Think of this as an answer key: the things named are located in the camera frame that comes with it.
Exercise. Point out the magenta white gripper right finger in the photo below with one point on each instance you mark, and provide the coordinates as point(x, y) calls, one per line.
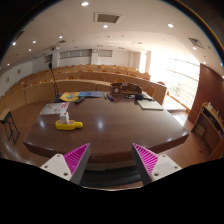
point(152, 166)

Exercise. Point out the wooden bookshelf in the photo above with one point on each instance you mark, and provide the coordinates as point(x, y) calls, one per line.
point(209, 126)

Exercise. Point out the black microphone stand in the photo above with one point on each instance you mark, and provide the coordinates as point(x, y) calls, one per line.
point(57, 95)

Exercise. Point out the white charger plug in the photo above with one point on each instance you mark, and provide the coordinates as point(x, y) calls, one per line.
point(64, 118)

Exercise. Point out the black remote control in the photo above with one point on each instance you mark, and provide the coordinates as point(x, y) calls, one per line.
point(79, 100)

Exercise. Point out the blue booklet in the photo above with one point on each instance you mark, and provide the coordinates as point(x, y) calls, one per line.
point(93, 94)

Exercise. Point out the white printed paper sheet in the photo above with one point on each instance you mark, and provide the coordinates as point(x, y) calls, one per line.
point(54, 108)

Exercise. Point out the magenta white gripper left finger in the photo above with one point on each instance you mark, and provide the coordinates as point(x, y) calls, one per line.
point(70, 166)

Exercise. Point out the grey closed laptop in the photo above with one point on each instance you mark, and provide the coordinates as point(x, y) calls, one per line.
point(150, 105)

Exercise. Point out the small black side stand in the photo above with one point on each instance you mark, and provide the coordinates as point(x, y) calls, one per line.
point(11, 129)

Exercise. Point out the large brown wooden table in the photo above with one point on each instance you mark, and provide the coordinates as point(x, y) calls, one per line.
point(110, 128)

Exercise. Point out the red and blue pens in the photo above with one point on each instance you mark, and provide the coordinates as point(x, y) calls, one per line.
point(109, 97)

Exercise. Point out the yellow blue poster mat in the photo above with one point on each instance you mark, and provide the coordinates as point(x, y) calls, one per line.
point(69, 96)

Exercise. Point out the brown cardboard box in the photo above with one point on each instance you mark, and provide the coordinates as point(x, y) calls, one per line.
point(124, 89)

